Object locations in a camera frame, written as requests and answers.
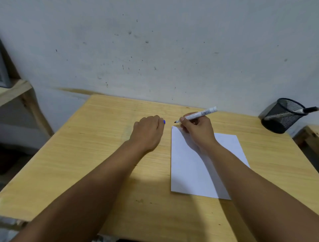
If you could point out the wooden side table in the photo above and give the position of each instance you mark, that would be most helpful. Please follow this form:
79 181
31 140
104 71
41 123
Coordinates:
310 139

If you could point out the white marker pen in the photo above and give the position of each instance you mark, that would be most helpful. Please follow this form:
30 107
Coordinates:
203 113

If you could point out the person's left fingers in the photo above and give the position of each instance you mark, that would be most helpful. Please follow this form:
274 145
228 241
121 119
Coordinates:
157 121

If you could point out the person's right hand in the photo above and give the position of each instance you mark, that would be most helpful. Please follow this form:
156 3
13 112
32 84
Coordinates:
199 131

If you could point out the white marker with black cap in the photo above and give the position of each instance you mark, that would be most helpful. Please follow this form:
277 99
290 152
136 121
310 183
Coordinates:
307 110

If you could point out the black mesh pen holder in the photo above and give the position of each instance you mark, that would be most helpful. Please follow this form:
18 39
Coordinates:
280 119

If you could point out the person's right thumb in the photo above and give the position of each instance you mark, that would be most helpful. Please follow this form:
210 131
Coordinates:
183 123

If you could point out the white paper sheet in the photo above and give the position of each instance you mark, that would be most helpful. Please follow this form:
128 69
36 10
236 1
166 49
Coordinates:
189 172

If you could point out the person's left hand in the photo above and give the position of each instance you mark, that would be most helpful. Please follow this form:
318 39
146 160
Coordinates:
147 133

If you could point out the wooden shelf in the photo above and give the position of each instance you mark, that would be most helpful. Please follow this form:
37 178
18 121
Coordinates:
15 91

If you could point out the person's left forearm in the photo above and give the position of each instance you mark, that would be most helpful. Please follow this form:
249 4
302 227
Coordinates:
94 189

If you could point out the person's right forearm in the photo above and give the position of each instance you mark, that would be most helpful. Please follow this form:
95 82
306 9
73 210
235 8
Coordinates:
251 197

